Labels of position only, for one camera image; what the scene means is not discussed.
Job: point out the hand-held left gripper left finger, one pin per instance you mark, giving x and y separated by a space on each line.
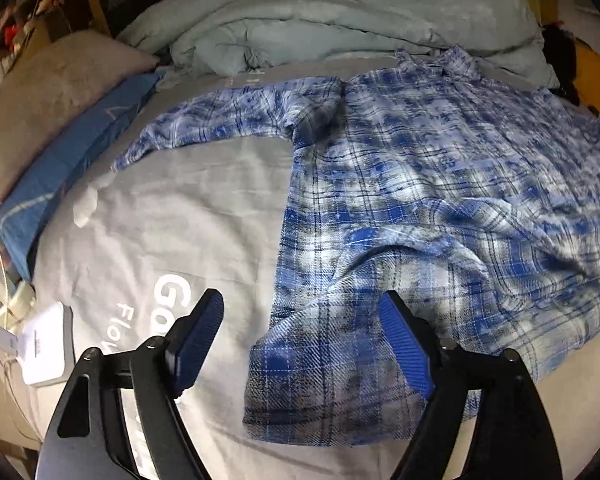
200 340

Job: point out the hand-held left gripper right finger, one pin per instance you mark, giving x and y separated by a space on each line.
405 345

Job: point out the blue plaid shirt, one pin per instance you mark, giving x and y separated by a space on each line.
405 185

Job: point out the black cloth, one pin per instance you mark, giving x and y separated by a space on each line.
562 60

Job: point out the grey printed bed sheet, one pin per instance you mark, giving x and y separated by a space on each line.
180 220

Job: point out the white flat device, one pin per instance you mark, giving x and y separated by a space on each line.
45 345

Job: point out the white power strip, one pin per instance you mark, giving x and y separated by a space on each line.
10 300

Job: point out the blue pillow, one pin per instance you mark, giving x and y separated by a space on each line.
65 160

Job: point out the beige pillow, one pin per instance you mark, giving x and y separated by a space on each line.
45 100

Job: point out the light blue duvet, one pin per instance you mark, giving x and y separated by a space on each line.
330 15

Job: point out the cluttered wooden shelf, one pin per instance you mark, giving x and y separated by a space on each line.
20 20

